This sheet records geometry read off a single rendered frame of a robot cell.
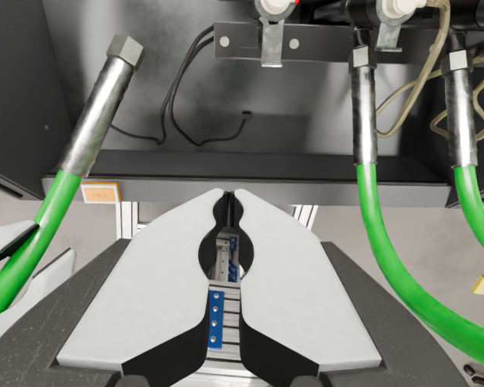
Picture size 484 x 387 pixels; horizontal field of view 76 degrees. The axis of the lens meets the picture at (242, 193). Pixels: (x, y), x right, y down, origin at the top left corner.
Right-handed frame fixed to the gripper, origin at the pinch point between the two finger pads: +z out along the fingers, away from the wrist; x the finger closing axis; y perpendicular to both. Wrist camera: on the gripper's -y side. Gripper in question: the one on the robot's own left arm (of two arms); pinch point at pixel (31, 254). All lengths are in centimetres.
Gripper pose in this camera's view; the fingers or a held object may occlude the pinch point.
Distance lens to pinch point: 19.9
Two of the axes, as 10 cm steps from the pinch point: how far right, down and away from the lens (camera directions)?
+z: 5.4, -7.3, 4.2
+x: 7.8, 6.2, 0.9
